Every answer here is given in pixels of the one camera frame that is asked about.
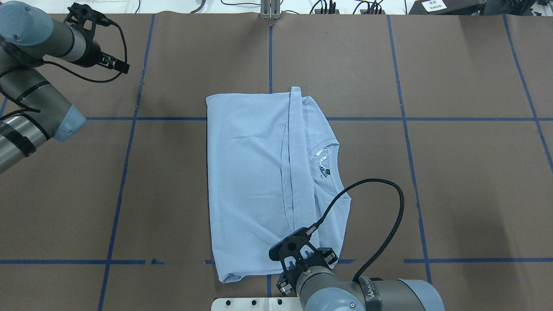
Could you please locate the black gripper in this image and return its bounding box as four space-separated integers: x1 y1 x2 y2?
64 3 130 74
269 228 338 297

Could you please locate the light blue t-shirt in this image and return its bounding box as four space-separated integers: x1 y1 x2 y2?
206 86 344 284

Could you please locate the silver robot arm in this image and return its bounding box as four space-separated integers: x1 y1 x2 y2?
268 228 445 311
0 1 130 172

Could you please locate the blue tape line crosswise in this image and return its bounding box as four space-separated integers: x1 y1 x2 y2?
0 257 553 265
85 116 553 122

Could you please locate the white shirt price tag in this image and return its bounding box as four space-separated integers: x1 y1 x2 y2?
312 146 331 168

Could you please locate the blue tape line far lengthwise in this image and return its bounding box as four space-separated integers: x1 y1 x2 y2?
386 15 432 283

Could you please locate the blue tape line near crosswise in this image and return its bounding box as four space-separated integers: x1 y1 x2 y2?
0 257 553 265

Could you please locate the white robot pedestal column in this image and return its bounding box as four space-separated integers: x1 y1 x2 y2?
211 297 302 311

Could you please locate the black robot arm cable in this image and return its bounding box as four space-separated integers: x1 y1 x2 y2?
309 178 406 283

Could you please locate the aluminium frame post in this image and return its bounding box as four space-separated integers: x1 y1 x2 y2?
260 0 282 20

